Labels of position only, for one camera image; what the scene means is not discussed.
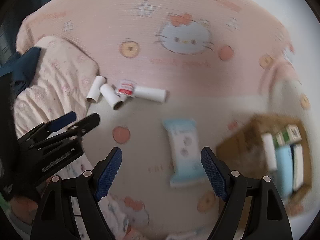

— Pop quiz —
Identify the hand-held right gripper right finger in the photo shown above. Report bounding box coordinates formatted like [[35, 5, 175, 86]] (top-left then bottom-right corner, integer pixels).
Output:
[[201, 147, 293, 240]]

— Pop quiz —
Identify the light blue Lucky booklet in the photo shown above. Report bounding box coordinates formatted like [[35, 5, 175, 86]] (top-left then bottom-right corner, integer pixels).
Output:
[[275, 146, 294, 198]]

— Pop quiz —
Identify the white paper roll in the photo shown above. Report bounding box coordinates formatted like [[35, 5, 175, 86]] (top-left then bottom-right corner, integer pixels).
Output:
[[261, 133, 278, 172], [99, 83, 125, 110], [134, 85, 167, 103], [86, 76, 107, 104]]

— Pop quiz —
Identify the pink cartoon printed blanket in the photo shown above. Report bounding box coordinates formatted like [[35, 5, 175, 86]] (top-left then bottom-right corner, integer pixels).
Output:
[[15, 0, 313, 240]]

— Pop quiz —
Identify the cardboard box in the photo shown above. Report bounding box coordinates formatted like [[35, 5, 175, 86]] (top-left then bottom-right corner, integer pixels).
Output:
[[216, 114, 313, 217]]

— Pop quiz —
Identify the small red label sachet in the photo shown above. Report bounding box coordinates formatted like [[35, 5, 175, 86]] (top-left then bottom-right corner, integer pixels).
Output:
[[115, 79, 137, 98]]

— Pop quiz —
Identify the green white carton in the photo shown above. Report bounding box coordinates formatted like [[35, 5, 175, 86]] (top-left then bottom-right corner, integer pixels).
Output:
[[272, 131, 287, 147], [285, 124, 302, 144]]

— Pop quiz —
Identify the light blue wet wipes pack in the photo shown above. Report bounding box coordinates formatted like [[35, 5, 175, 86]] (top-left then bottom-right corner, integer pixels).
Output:
[[162, 119, 210, 187]]

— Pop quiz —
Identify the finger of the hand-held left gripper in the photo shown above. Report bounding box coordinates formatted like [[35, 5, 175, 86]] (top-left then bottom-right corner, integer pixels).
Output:
[[32, 113, 100, 155], [17, 112, 77, 145]]

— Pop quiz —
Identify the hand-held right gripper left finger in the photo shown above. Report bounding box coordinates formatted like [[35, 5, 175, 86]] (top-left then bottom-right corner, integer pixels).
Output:
[[30, 147, 122, 240]]

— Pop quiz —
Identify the dark blue cloth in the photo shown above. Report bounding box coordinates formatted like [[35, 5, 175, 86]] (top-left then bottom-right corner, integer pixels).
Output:
[[0, 46, 42, 93]]

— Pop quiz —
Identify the white spiral notepad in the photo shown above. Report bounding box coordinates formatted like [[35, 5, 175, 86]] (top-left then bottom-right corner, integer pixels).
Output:
[[292, 144, 304, 192]]

